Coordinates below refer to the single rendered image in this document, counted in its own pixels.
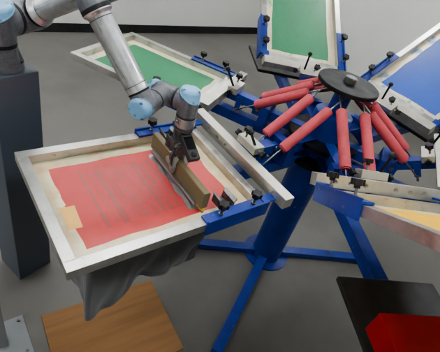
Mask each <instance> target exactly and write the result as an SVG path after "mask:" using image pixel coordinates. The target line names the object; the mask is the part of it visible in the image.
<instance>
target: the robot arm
mask: <svg viewBox="0 0 440 352"><path fill-rule="evenodd" d="M114 1H118V0H12V1H11V0H0V75H12V74H16V73H20V72H22V71H23V70H24V68H25V65H24V59H23V57H22V55H21V53H20V50H19V48H18V45H17V36H20V35H22V34H27V33H30V32H33V31H40V30H43V29H45V28H47V27H48V26H50V25H51V24H52V23H53V21H54V19H56V18H58V17H61V16H63V15H66V14H69V13H72V12H74V11H76V10H79V11H80V14H81V15H82V17H83V19H84V20H87V21H89V23H90V25H91V27H92V29H93V30H94V33H95V34H96V36H97V38H98V40H99V42H100V44H101V46H102V47H103V49H104V51H105V53H106V55H107V57H108V59H109V60H110V63H111V64H112V67H113V68H114V70H115V72H116V74H117V76H118V78H119V80H120V81H121V83H122V85H123V87H124V89H125V91H126V93H127V94H128V96H129V98H130V100H131V102H130V103H129V106H128V108H129V113H130V115H131V116H132V117H133V118H134V119H137V120H145V119H146V118H148V117H151V116H152V115H153V114H154V113H155V112H157V111H158V110H160V109H161V108H162V107H163V106H165V105H168V106H170V107H172V108H175V109H177V112H176V117H175V120H173V124H174V125H175V126H174V130H173V132H170V133H168V134H167V136H166V143H165V146H166V147H167V148H168V149H169V150H170V151H171V153H170V154H169V156H166V161H167V163H168V165H169V170H170V173H171V174H173V173H174V172H175V168H176V164H177V162H178V161H179V159H178V158H177V155H178V156H180V158H181V159H182V160H183V161H184V162H185V164H187V165H188V163H190V162H194V161H199V160H200V155H199V153H198V150H197V147H196V144H195V142H194V140H193V137H192V135H191V133H192V132H193V128H194V126H195V123H196V116H197V112H198V107H199V104H200V96H201V91H200V90H199V88H197V87H196V86H193V85H183V86H182V87H181V88H179V87H176V86H174V85H172V84H169V83H167V82H165V81H163V80H159V79H156V78H154V79H152V80H151V81H150V83H149V84H147V81H146V79H145V77H144V75H143V74H142V72H141V70H140V68H139V66H138V64H137V62H136V60H135V58H134V56H133V54H132V52H131V50H130V48H129V46H128V44H127V42H126V40H125V38H124V36H123V34H122V32H121V30H120V28H119V26H118V24H117V22H116V20H115V18H114V16H113V14H112V12H111V8H112V5H111V3H112V2H114ZM171 134H172V135H171Z"/></svg>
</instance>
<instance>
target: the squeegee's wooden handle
mask: <svg viewBox="0 0 440 352"><path fill-rule="evenodd" d="M165 143H166V139H165V138H164V137H163V136H162V135H161V134H160V133H159V132H156V133H153V137H152V145H151V148H152V149H155V150H156V152H157V153H158V154H159V156H160V157H161V158H162V159H163V160H164V162H165V163H166V164H167V166H168V167H169V165H168V163H167V161H166V156H169V154H170V153H171V151H170V150H169V149H168V148H167V147H166V146H165ZM177 158H178V159H179V161H178V162H177V164H176V168H175V172H174V174H175V176H176V177H177V178H178V180H179V181H180V182H181V183H182V184H183V186H184V187H185V188H186V190H187V191H188V192H189V193H190V194H191V196H192V197H193V199H194V200H195V201H196V204H197V206H198V207H199V208H200V209H203V208H205V207H207V204H208V202H209V199H210V195H211V193H210V192H209V191H208V190H207V188H206V187H205V186H204V185H203V183H202V182H201V181H200V180H199V179H198V178H197V177H196V175H195V174H194V173H193V172H192V171H191V169H190V168H189V167H188V165H187V164H185V162H184V161H183V160H182V159H181V158H180V156H178V155H177Z"/></svg>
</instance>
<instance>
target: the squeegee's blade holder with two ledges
mask: <svg viewBox="0 0 440 352"><path fill-rule="evenodd" d="M152 153H153V154H154V156H155V157H156V158H157V159H158V160H159V162H160V163H161V165H162V166H163V167H164V168H165V169H166V171H167V172H168V173H169V175H170V176H171V177H172V178H173V179H174V181H175V182H176V183H177V185H178V186H179V188H180V189H181V190H182V191H183V192H184V194H185V195H186V196H187V198H188V199H189V200H190V201H191V203H192V204H193V205H195V204H196V201H195V200H194V199H193V197H192V196H191V194H190V193H189V192H188V191H187V190H186V188H185V187H184V186H183V184H182V183H181V182H180V181H179V180H178V178H177V177H176V176H175V174H174V173H173V174H171V173H170V170H169V167H168V166H167V164H166V163H165V162H164V160H163V159H162V158H161V157H160V156H159V154H158V153H157V152H156V150H155V149H152Z"/></svg>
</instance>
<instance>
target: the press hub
mask: <svg viewBox="0 0 440 352"><path fill-rule="evenodd" d="M318 79H319V80H320V82H321V83H322V84H323V85H324V86H325V87H327V88H328V89H329V90H331V91H333V92H334V94H333V96H332V98H331V100H330V103H319V104H317V105H316V107H315V109H314V112H313V114H312V116H311V117H310V115H309V114H301V115H297V116H296V117H295V118H296V119H299V120H301V121H304V122H308V121H309V120H310V119H311V118H312V117H313V116H315V115H316V114H317V113H319V112H320V111H321V110H322V109H324V108H325V107H329V108H332V107H333V106H334V105H336V104H337V103H338V102H339V95H340V96H341V98H342V99H343V98H344V97H345V99H344V100H343V101H342V108H344V109H347V107H348V105H349V103H350V101H351V100H354V101H360V102H366V103H369V102H373V101H376V100H377V99H378V97H379V91H378V89H377V88H376V87H375V86H374V85H373V84H371V83H370V82H368V81H366V80H365V79H363V78H361V77H359V76H357V75H355V74H352V73H349V72H347V71H343V70H339V69H335V68H324V69H322V70H320V71H319V74H318ZM338 109H340V104H338V105H337V106H336V107H334V108H333V109H332V116H330V117H329V118H328V119H327V120H325V121H324V122H323V123H322V124H321V125H319V126H318V127H317V128H315V129H314V130H313V131H312V132H311V133H310V134H311V135H312V136H313V137H315V138H316V140H312V141H309V142H304V143H303V144H302V146H303V147H304V148H306V149H305V151H306V152H307V153H308V154H309V156H306V157H303V158H301V159H296V160H295V162H294V163H296V164H297V165H296V166H291V167H288V169H287V171H286V174H285V175H284V178H283V180H282V182H281V185H282V186H283V187H284V188H285V189H286V190H287V191H288V192H289V193H290V194H291V195H292V196H293V197H294V199H293V202H292V203H291V206H290V207H286V208H284V209H281V208H280V207H279V206H278V204H276V203H275V202H274V201H272V204H271V206H270V208H269V211H268V213H267V215H266V217H265V220H264V222H263V224H262V226H261V229H260V230H259V232H258V234H255V235H252V236H250V237H248V238H247V239H246V241H245V242H249V243H254V248H255V252H254V253H245V255H246V257H247V258H248V260H249V261H250V262H251V263H252V264H253V265H254V264H255V262H256V260H257V258H258V256H259V255H261V256H262V257H264V258H266V259H267V260H266V262H265V264H264V266H263V269H262V270H267V271H276V270H280V269H282V268H283V266H285V264H286V261H287V256H280V255H281V253H282V251H283V250H284V247H285V246H286V243H287V242H288V240H289V238H290V236H291V234H292V232H293V231H294V229H295V227H296V225H297V223H298V221H299V220H300V217H301V216H302V213H303V212H304V210H305V208H306V206H307V204H308V203H309V201H310V199H311V197H312V195H313V194H314V189H315V186H314V185H313V184H310V179H311V172H312V171H313V172H318V173H321V169H320V168H319V166H318V163H317V161H316V158H317V156H319V157H322V158H323V156H324V157H327V158H329V156H330V153H329V151H328V149H327V147H326V146H325V142H326V143H329V144H335V146H336V147H337V149H338V140H337V120H336V111H337V110H338ZM300 127H301V126H299V125H297V124H294V123H293V122H289V123H288V131H289V133H290V134H292V133H294V132H295V131H296V130H298V129H299V128H300ZM349 142H352V143H353V144H356V145H358V146H359V144H358V141H357V140H356V138H355V137H354V135H353V134H352V133H351V132H349Z"/></svg>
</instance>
